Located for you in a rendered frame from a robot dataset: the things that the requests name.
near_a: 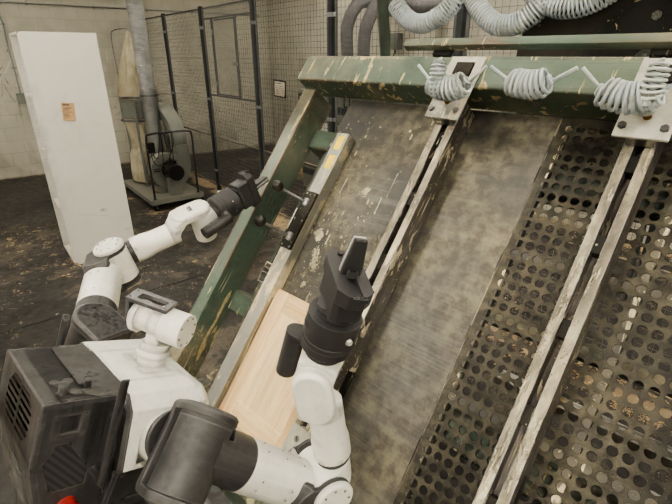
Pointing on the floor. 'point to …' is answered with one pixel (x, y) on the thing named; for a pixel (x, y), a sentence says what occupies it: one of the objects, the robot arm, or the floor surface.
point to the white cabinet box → (74, 136)
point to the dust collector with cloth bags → (153, 140)
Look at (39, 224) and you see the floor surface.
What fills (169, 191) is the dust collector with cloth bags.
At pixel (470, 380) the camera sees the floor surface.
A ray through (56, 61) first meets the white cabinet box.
